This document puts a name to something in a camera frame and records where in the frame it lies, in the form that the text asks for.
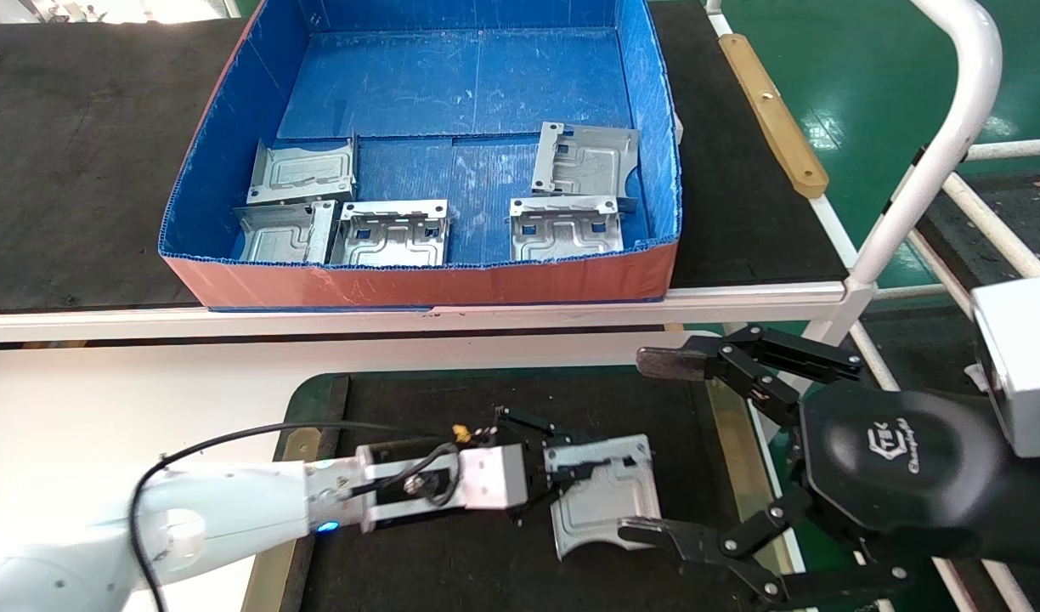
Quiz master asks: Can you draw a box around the small black work mat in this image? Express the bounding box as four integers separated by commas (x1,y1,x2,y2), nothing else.
303,372,784,612

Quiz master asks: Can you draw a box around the long tan wooden strip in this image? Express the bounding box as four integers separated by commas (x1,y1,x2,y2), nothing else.
718,34,829,201

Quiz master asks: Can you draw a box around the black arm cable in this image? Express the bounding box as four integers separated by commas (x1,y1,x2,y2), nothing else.
129,420,463,612

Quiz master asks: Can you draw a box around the blue corrugated plastic box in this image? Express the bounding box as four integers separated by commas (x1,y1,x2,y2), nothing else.
157,0,683,312

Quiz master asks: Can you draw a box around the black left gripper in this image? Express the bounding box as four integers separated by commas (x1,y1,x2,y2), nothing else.
495,406,917,609

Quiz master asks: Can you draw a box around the tan strip beside small mat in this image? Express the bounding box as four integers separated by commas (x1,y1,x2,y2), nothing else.
705,378,807,587

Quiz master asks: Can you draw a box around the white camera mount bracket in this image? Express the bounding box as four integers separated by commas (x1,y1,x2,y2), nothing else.
354,440,466,535

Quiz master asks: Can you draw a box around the tan strip with dark edge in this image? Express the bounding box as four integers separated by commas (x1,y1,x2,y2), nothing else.
242,378,351,612

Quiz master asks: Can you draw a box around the dark green tray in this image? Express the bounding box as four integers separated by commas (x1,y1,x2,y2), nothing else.
252,364,814,612

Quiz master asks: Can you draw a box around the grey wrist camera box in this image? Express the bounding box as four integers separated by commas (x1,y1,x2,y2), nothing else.
459,442,529,513
969,274,1040,460

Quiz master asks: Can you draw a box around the white curved pipe rail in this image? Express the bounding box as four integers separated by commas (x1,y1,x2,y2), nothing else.
847,0,1003,286

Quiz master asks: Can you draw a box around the stamped metal bracket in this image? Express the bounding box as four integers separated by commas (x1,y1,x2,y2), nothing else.
509,195,625,263
246,136,358,207
531,122,641,213
234,201,338,265
544,433,664,562
328,200,450,269

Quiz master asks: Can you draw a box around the white horizontal pipe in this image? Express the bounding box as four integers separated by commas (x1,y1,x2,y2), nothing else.
964,136,1040,163

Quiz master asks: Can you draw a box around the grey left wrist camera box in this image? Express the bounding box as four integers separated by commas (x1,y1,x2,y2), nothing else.
459,442,529,513

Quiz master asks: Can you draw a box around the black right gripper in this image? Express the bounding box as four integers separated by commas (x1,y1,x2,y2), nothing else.
636,323,1040,570

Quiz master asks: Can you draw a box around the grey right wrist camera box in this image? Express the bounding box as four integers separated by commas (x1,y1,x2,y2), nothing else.
969,274,1040,460

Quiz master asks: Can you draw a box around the white diagonal pipe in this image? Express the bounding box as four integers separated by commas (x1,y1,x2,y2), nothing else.
943,173,1040,280

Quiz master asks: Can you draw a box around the large black table mat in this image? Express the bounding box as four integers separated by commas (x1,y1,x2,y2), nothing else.
0,0,851,312

